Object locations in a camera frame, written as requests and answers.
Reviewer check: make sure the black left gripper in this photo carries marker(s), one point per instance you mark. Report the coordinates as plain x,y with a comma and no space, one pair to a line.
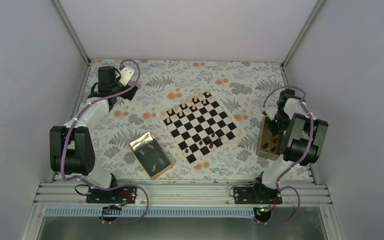
129,96

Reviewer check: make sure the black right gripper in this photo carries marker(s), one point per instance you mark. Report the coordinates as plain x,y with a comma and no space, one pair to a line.
275,130

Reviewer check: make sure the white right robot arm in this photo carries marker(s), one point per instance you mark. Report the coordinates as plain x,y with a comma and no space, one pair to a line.
303,136

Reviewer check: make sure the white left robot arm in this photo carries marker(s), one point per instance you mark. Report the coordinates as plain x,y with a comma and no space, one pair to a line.
72,152

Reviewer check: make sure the gold tin right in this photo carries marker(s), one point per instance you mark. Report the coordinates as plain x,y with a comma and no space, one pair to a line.
265,136

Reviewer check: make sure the gold tin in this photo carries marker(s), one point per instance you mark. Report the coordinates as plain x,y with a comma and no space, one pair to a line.
265,136
151,155

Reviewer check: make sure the gold tin left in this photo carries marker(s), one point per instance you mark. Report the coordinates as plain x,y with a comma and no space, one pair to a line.
151,155

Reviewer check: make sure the black and white chessboard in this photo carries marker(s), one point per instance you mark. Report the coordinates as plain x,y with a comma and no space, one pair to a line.
195,119

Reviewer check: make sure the floral patterned table mat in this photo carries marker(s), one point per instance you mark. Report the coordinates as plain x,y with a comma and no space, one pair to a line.
243,87

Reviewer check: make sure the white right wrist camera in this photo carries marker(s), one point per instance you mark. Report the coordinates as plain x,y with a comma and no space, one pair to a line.
271,111

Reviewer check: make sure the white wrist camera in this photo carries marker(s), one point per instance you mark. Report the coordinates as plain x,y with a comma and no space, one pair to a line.
271,111
125,74

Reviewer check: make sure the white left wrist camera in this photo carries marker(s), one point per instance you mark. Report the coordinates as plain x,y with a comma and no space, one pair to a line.
125,74

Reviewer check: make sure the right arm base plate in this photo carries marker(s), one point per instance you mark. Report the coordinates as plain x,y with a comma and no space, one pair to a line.
256,195

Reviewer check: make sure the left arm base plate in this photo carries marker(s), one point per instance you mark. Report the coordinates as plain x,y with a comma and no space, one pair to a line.
111,195

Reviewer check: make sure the aluminium rail frame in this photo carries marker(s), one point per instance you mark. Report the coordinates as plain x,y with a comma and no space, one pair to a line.
176,198

